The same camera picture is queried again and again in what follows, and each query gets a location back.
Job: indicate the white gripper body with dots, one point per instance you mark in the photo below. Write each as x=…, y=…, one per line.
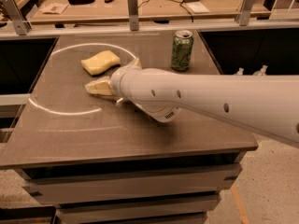
x=117, y=84

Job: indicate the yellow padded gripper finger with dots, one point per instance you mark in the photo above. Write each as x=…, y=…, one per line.
x=100, y=86
x=134, y=64

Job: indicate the yellow sponge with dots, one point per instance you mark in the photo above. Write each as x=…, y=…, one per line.
x=100, y=62

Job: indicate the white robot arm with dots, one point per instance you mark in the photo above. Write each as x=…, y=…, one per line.
x=267, y=105

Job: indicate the green soda can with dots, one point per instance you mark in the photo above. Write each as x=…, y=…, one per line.
x=181, y=50

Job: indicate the white paper notepad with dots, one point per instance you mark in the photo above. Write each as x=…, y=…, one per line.
x=197, y=7

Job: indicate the clear plastic bottle left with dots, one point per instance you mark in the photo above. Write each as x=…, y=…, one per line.
x=239, y=72

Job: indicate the clear plastic bottle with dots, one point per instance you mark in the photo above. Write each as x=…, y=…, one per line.
x=261, y=72
x=239, y=72

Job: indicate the paper sheet on desk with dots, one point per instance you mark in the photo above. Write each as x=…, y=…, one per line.
x=54, y=8

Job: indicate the black cloth bundle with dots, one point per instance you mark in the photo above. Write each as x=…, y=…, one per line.
x=80, y=2

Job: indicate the grey drawer cabinet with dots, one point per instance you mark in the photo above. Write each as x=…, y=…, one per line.
x=134, y=192

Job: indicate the clear plastic bottle right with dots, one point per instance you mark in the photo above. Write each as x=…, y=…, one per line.
x=261, y=72

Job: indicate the middle metal bracket post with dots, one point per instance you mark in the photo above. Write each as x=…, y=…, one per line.
x=133, y=15

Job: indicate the metal bracket post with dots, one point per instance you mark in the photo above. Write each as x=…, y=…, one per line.
x=133, y=15
x=243, y=16
x=21, y=25

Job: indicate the left metal bracket post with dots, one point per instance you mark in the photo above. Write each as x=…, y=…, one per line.
x=21, y=25

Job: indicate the right metal bracket post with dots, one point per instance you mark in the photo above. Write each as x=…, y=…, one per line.
x=243, y=16

